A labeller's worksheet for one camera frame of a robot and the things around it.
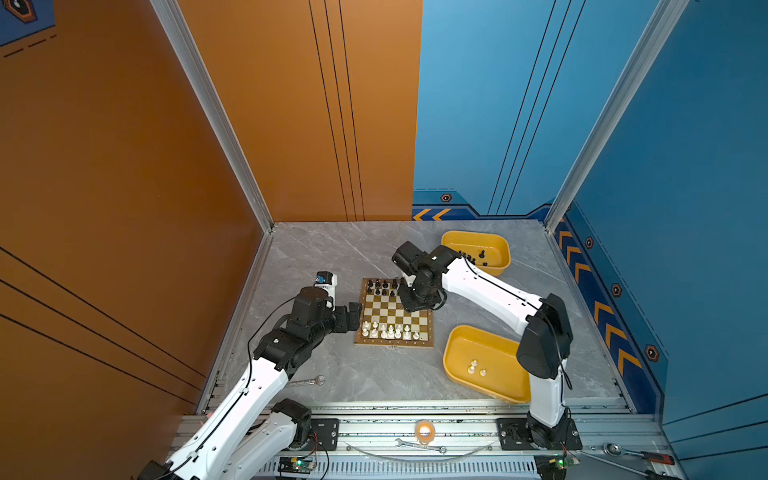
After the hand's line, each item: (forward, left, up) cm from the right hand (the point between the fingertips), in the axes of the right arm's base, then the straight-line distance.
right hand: (407, 307), depth 83 cm
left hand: (-1, +16, +5) cm, 17 cm away
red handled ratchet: (-32, -48, -12) cm, 59 cm away
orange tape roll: (-28, -4, -15) cm, 32 cm away
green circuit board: (-35, +27, -14) cm, 46 cm away
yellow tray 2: (-11, -22, -13) cm, 28 cm away
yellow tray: (+30, -32, -12) cm, 45 cm away
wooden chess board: (+2, +7, -10) cm, 13 cm away
